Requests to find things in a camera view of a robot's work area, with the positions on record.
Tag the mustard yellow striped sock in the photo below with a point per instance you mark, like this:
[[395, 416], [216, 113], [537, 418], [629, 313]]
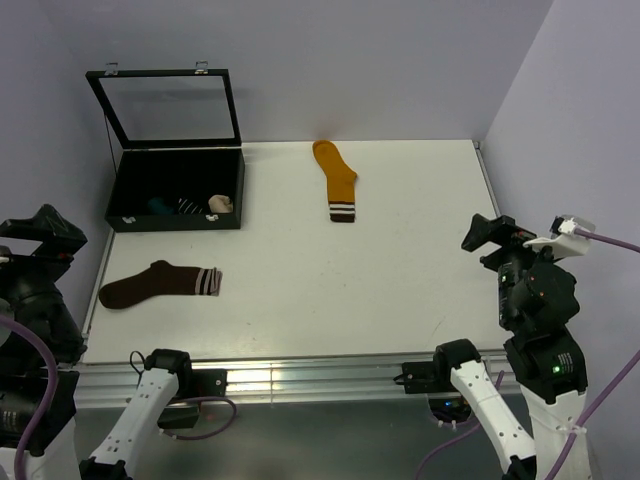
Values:
[[340, 181]]

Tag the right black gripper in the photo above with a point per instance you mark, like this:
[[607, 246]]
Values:
[[502, 229]]

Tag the brown pink striped sock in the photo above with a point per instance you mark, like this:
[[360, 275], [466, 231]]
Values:
[[160, 279]]

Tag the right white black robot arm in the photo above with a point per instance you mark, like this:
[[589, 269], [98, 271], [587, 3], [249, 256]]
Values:
[[551, 375]]

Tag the beige red reindeer sock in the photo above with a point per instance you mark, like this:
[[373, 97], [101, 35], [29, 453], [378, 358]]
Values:
[[220, 204]]

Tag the teal sock with red heel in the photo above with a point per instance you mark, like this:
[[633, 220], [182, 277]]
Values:
[[158, 206]]

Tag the aluminium mounting rail frame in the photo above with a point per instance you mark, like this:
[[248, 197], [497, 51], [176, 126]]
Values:
[[313, 310]]

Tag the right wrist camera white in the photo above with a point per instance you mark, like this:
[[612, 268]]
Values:
[[565, 241]]

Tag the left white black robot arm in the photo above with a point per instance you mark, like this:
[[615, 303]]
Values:
[[60, 417]]

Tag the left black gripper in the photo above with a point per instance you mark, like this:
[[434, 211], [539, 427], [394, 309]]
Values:
[[49, 226]]

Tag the black glass-lid display box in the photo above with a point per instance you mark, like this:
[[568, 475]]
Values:
[[180, 138]]

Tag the black white striped ankle sock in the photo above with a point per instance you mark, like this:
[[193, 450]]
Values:
[[186, 206]]

